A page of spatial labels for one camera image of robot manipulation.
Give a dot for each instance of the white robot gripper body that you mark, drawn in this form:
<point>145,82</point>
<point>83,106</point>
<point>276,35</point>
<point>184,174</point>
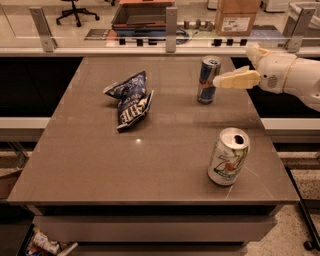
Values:
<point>272,72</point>

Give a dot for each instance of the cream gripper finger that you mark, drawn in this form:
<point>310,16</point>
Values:
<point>255,53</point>
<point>241,78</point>

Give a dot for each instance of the blue silver redbull can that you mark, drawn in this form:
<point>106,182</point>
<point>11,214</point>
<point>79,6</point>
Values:
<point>210,68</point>

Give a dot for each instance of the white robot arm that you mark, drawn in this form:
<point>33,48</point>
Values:
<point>303,81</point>

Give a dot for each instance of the white green 7up can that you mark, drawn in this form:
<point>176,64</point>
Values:
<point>228,156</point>

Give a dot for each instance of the brown cardboard box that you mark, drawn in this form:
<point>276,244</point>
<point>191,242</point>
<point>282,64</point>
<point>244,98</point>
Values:
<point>235,17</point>

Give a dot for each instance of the crumpled blue chip bag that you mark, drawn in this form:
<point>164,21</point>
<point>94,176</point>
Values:
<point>134,101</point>

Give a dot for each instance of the grey open tray box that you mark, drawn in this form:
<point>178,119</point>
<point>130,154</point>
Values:
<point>141,13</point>

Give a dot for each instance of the black office chair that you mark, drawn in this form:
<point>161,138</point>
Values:
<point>75,12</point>

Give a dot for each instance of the bin with trash items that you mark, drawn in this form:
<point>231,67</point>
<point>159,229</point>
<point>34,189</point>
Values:
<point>36,243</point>

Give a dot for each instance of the right metal glass post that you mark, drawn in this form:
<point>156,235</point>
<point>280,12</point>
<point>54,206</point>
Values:
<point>296,26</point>

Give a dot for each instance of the metal glass post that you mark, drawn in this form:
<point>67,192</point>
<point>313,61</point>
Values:
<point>296,26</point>
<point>171,27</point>
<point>46,38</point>

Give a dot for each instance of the middle metal glass post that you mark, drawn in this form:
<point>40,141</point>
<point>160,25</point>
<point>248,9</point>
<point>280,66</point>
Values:
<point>171,27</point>

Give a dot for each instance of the left metal glass post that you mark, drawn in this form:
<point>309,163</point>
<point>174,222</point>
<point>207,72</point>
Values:
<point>46,38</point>

